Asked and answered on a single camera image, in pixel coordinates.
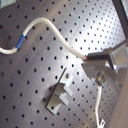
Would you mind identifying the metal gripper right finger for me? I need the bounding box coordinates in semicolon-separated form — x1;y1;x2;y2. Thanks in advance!
87;48;112;61

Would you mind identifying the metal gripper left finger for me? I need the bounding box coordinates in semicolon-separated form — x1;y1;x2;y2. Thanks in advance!
82;60;120;86

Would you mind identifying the white cable with blue band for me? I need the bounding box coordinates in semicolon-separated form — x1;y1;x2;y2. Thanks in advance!
0;17;90;63

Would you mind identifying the dark diagonal bar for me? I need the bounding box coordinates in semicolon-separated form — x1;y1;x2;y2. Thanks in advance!
112;0;128;38

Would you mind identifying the metal cable clip bracket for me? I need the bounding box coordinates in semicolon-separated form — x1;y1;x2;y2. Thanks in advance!
46;68;73;115

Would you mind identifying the thin white wire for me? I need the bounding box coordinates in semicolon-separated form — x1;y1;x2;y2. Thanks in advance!
93;83;106;128

